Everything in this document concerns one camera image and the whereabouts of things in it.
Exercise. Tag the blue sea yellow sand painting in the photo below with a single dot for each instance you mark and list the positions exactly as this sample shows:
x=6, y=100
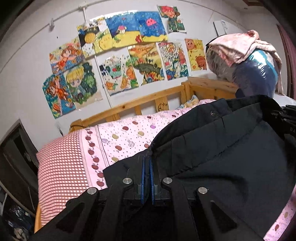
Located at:
x=134, y=27

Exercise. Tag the purple curtain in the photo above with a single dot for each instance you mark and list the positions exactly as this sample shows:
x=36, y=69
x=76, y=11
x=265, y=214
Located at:
x=289, y=49

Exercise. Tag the blond boy drawing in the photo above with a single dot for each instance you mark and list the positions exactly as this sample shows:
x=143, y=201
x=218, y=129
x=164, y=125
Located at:
x=82, y=84

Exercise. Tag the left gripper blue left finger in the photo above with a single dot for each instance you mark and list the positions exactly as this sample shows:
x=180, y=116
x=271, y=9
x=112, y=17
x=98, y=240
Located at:
x=142, y=181

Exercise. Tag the red hair soldier drawing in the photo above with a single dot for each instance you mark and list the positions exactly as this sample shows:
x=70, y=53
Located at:
x=171, y=13

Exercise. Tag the sun and stars drawing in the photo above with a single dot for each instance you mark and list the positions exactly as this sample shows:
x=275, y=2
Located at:
x=95, y=37

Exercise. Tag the pink floral blanket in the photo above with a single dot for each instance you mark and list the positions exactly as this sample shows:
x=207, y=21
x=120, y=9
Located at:
x=235, y=48

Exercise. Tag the black puffer jacket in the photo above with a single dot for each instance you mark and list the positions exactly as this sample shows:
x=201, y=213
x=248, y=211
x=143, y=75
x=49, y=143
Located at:
x=233, y=147

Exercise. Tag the wooden bed frame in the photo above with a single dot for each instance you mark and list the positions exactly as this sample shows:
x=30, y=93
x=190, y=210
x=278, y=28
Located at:
x=150, y=101

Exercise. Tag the blue clothes in plastic bag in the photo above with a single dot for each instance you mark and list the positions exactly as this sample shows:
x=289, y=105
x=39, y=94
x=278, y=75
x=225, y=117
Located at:
x=257, y=75

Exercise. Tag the mermaid girl drawing upper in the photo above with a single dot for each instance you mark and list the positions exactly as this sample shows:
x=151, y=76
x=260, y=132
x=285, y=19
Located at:
x=66, y=56

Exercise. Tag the white air conditioner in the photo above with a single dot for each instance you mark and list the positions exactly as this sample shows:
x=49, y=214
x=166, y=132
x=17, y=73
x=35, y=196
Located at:
x=221, y=27

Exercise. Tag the orange landscape drawing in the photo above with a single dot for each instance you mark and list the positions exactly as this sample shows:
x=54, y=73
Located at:
x=145, y=58

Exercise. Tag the dark doorway wardrobe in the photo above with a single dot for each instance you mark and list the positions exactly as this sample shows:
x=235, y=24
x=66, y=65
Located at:
x=19, y=168

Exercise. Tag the yellow bear drawing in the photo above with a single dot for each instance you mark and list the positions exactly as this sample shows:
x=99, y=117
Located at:
x=196, y=54

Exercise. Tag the pink apple print quilt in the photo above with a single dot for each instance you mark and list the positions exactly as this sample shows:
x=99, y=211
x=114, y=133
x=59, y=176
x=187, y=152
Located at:
x=116, y=213

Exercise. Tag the red hair girl drawing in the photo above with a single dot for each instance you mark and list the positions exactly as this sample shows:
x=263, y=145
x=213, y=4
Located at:
x=58, y=95

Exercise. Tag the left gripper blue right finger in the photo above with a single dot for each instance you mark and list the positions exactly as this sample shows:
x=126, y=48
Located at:
x=151, y=172

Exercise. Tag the colourful doodle drawing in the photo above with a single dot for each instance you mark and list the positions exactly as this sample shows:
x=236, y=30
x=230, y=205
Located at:
x=174, y=60

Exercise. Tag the fish and cup drawing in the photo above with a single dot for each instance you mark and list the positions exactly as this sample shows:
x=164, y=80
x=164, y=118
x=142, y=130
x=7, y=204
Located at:
x=118, y=74

